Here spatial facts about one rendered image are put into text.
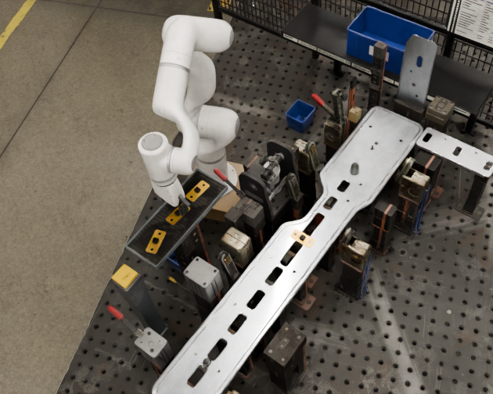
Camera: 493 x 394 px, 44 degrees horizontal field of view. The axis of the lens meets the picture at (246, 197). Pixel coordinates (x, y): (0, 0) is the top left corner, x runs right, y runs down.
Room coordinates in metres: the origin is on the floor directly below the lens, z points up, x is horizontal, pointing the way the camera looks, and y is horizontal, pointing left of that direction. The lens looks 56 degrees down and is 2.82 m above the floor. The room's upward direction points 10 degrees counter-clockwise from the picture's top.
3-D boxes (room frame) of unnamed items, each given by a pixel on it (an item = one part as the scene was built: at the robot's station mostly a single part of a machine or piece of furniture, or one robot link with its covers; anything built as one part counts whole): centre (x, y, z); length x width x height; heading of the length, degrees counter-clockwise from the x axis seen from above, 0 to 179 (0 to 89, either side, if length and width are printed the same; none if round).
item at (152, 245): (1.01, 0.31, 1.17); 0.08 x 0.04 x 0.01; 152
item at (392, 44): (1.79, -0.67, 1.10); 0.30 x 0.17 x 0.13; 46
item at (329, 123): (1.46, -0.38, 0.88); 0.07 x 0.06 x 0.35; 45
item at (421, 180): (1.16, -0.60, 0.87); 0.12 x 0.09 x 0.35; 45
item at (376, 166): (1.00, -0.16, 1.00); 1.38 x 0.22 x 0.02; 135
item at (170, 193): (1.10, 0.23, 1.33); 0.10 x 0.07 x 0.11; 41
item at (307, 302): (0.96, -0.11, 0.84); 0.17 x 0.06 x 0.29; 45
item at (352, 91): (1.53, -0.46, 0.95); 0.03 x 0.01 x 0.50; 135
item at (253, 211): (1.13, 0.00, 0.89); 0.13 x 0.11 x 0.38; 45
